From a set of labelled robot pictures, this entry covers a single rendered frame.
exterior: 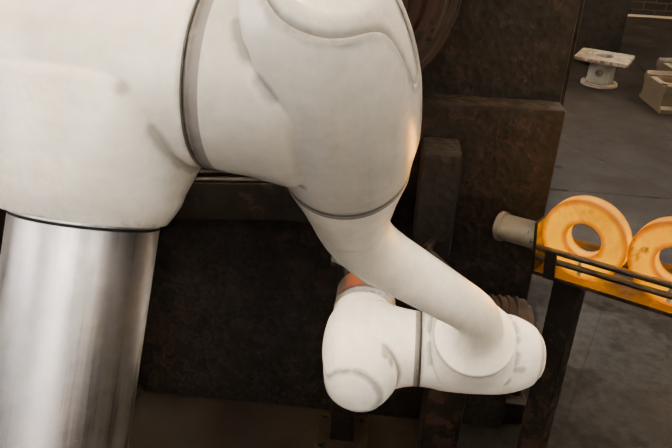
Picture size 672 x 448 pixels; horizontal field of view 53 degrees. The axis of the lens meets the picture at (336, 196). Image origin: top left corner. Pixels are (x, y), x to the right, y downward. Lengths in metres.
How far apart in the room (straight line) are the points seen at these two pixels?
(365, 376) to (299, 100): 0.54
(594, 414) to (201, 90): 1.75
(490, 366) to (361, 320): 0.17
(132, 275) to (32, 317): 0.06
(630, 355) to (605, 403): 0.26
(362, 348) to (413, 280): 0.23
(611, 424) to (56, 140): 1.77
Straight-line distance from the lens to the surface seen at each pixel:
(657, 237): 1.25
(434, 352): 0.89
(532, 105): 1.45
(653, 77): 4.77
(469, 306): 0.75
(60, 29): 0.43
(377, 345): 0.88
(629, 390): 2.15
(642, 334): 2.39
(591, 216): 1.28
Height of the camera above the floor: 1.30
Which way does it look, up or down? 26 degrees down
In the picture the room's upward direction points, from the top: 3 degrees clockwise
